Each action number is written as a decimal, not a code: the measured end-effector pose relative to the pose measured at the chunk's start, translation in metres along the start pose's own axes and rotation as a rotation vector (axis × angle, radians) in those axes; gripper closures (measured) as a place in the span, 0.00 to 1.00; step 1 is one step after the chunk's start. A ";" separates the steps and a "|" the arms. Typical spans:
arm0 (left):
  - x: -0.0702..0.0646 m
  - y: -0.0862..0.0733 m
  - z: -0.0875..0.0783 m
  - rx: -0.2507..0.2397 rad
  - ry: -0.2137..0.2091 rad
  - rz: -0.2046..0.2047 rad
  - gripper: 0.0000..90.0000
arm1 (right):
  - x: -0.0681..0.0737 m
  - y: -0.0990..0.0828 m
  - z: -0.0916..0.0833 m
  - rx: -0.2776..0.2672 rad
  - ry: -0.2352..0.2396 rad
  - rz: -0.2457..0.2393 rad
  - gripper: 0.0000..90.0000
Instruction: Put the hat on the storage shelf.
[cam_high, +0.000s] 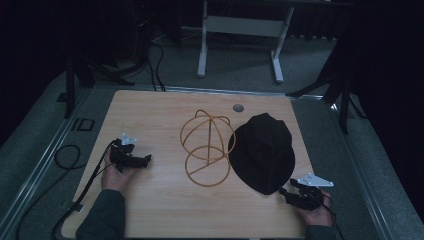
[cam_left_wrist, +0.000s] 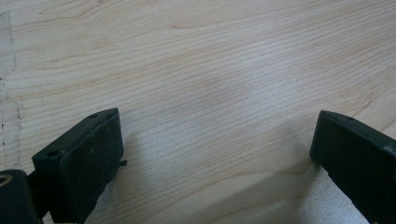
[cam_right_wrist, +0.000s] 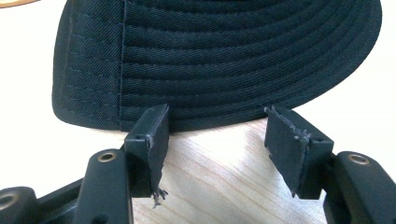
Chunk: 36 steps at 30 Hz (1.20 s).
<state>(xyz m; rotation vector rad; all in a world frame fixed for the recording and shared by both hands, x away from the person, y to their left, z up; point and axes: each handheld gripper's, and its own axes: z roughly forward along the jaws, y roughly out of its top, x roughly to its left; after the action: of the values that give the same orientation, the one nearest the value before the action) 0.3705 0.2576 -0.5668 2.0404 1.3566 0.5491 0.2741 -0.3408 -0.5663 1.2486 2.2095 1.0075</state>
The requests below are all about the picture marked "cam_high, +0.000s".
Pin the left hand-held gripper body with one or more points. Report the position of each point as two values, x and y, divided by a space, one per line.
122 154

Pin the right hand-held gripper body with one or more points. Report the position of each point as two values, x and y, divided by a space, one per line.
312 193

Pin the black hat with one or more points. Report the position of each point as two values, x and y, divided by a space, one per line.
263 153

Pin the person's right hand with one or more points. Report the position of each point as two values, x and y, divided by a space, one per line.
318 216

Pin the person's left hand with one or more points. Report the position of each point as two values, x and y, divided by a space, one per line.
115 178

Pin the black tripod stand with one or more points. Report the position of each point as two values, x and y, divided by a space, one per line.
336 90
71 80

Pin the grey round table grommet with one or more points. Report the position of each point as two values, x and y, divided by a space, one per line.
238 107

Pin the metal floor rail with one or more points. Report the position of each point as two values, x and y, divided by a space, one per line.
361 173
233 91
36 170

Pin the white desk frame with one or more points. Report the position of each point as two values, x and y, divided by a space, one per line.
243 26

